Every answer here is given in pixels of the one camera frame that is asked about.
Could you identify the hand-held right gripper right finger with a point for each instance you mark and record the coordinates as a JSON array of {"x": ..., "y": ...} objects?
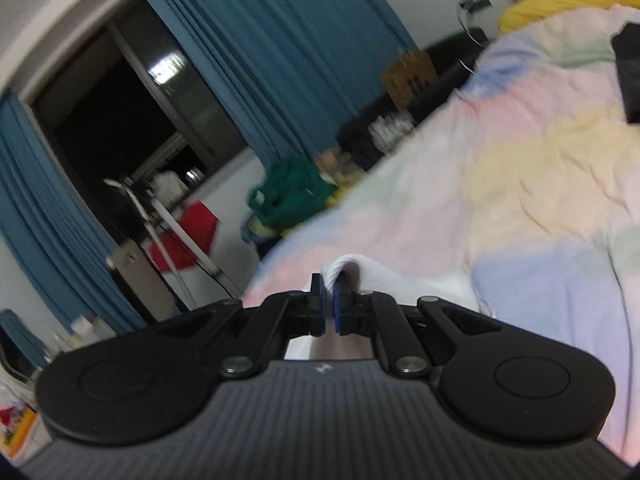
[{"x": 339, "y": 310}]

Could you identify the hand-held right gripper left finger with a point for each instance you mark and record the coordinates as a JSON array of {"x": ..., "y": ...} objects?
[{"x": 325, "y": 307}]

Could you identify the white cloth garment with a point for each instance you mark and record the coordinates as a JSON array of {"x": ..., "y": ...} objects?
[{"x": 385, "y": 280}]

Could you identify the green clothing pile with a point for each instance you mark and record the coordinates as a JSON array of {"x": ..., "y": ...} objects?
[{"x": 290, "y": 195}]

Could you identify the red cloth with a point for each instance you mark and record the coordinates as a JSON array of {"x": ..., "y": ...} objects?
[{"x": 192, "y": 240}]

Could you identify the white drying rack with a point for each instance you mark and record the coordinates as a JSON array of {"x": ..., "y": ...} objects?
[{"x": 165, "y": 230}]

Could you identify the beige box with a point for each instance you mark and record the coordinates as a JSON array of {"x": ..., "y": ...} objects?
[{"x": 137, "y": 275}]

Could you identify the pastel patchwork blanket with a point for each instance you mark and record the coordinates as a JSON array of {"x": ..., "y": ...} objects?
[{"x": 505, "y": 200}]

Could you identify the black bedside cabinet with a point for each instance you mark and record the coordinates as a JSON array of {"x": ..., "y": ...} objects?
[{"x": 405, "y": 105}]

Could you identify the brown cardboard box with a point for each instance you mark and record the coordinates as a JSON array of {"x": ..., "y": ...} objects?
[{"x": 410, "y": 77}]

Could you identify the dark window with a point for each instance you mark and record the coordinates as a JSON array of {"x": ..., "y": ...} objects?
[{"x": 130, "y": 125}]

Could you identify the blue curtain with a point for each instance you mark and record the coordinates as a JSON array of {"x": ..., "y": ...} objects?
[
  {"x": 45, "y": 220},
  {"x": 270, "y": 45}
]

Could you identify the colourful printed box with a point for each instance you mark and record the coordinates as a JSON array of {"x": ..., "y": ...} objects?
[{"x": 15, "y": 422}]

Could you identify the black cloth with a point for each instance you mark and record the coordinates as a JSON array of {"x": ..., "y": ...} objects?
[{"x": 627, "y": 67}]

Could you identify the wall socket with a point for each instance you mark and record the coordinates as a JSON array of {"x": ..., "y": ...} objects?
[{"x": 475, "y": 2}]

